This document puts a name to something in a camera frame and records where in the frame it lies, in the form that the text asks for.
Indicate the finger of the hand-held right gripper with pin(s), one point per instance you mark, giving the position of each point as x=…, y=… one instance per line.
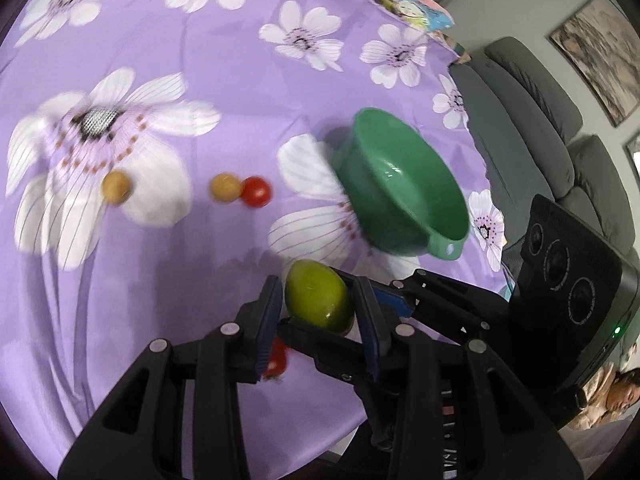
x=440, y=295
x=320, y=345

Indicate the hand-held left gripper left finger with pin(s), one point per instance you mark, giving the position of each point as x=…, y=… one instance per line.
x=267, y=320

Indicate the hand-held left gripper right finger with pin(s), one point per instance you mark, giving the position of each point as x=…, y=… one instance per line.
x=367, y=325

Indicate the red cherry tomato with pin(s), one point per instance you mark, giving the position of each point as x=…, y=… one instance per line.
x=277, y=360
x=256, y=191

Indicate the green plum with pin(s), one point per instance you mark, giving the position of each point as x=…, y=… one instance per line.
x=315, y=292

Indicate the green plastic bowl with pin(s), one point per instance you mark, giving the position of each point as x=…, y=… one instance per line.
x=415, y=180

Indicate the yellow round fruit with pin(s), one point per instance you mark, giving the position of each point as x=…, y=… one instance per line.
x=117, y=186
x=225, y=188

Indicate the light blue printed cloth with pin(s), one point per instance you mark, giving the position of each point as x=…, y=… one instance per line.
x=507, y=285

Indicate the grey sofa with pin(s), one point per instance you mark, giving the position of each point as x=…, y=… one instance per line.
x=525, y=125

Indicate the purple floral tablecloth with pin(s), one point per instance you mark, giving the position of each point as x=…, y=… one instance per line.
x=200, y=85

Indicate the cartoon printed cushion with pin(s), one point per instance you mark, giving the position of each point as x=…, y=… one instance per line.
x=415, y=10

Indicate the small framed wall picture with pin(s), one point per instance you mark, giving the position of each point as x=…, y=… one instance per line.
x=635, y=157

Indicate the large framed wall picture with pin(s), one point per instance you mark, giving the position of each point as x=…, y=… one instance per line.
x=600, y=55

